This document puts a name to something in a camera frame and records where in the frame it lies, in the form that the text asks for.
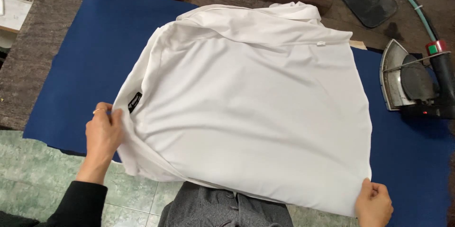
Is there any person's right hand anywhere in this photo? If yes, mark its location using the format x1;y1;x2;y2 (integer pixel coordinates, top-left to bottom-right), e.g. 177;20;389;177
355;178;394;227

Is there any person's left hand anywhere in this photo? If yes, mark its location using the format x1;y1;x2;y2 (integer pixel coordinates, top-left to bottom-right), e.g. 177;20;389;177
82;103;124;175

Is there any white shirt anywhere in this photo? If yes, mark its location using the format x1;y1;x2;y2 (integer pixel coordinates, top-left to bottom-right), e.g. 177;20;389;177
112;1;373;218

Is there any dark blue ironing mat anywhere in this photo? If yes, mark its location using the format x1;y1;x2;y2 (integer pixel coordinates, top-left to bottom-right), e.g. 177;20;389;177
23;0;455;227

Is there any white board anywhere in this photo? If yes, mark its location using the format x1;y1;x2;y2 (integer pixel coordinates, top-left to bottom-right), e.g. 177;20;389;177
0;0;36;34

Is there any steel steam iron black handle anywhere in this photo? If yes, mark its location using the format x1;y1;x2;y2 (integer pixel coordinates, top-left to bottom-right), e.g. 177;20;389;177
379;39;455;120

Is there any green hose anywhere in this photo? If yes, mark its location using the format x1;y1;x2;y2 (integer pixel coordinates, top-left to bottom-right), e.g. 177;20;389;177
376;0;438;42

